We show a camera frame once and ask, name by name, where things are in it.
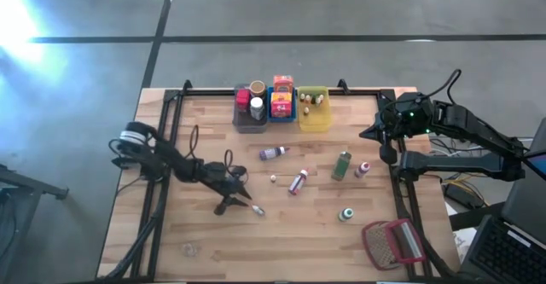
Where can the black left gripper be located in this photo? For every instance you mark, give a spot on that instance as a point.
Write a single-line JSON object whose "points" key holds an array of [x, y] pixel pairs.
{"points": [[222, 177]]}

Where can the gold-lidded spice jar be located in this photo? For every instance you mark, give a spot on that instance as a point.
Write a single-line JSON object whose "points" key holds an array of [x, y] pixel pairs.
{"points": [[257, 88]]}

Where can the white paper sheet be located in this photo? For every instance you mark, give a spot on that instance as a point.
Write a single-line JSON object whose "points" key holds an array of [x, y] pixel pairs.
{"points": [[465, 241]]}

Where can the red cereal box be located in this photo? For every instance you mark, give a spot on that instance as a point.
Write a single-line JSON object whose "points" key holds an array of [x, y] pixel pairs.
{"points": [[281, 108]]}

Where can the dark grey laptop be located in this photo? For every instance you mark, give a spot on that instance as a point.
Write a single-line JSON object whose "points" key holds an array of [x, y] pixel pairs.
{"points": [[499, 250]]}

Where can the yellow plastic bin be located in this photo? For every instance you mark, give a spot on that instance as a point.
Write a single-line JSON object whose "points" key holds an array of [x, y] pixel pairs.
{"points": [[317, 122]]}

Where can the small clear glass jar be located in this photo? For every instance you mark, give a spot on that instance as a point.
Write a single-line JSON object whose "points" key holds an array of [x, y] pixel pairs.
{"points": [[189, 250]]}

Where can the purple bottle with white label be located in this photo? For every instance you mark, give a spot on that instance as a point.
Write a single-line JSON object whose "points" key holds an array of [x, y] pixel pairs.
{"points": [[271, 153]]}

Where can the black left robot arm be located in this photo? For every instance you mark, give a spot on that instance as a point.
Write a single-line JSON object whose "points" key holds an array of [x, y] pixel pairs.
{"points": [[170, 162]]}

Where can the green spice bottle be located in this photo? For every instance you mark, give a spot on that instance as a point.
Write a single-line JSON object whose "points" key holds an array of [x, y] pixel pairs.
{"points": [[341, 166]]}

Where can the black metal stand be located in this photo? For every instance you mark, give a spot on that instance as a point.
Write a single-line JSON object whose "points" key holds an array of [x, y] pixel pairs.
{"points": [[25, 183]]}

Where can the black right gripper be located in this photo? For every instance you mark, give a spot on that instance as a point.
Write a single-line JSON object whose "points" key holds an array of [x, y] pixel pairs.
{"points": [[405, 117]]}

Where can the black power brick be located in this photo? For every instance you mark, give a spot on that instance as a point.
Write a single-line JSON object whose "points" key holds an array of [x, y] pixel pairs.
{"points": [[460, 194]]}

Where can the grey plastic bin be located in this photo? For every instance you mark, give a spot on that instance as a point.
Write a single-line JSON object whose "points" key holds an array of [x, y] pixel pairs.
{"points": [[249, 126]]}

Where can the black frame clamp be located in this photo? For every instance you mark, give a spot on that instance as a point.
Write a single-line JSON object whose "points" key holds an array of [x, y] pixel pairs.
{"points": [[187, 85], [342, 85]]}

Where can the green-lidded jar with white label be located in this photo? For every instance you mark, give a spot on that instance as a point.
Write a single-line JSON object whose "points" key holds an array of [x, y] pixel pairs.
{"points": [[346, 214]]}

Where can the blue plastic basket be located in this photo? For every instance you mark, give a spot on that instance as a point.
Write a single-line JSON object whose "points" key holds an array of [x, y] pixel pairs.
{"points": [[269, 113]]}

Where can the red-lidded patterned container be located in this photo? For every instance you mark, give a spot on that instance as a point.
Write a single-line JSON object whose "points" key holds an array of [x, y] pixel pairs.
{"points": [[242, 100]]}

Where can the white-lidded spice jar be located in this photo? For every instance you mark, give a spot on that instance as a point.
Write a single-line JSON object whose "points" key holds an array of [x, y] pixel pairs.
{"points": [[257, 108]]}

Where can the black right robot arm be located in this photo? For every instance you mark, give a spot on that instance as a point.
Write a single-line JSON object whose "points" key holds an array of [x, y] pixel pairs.
{"points": [[469, 160]]}

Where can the orange Mini Wheats cereal box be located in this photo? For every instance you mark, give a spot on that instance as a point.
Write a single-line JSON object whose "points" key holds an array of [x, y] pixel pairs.
{"points": [[283, 83]]}

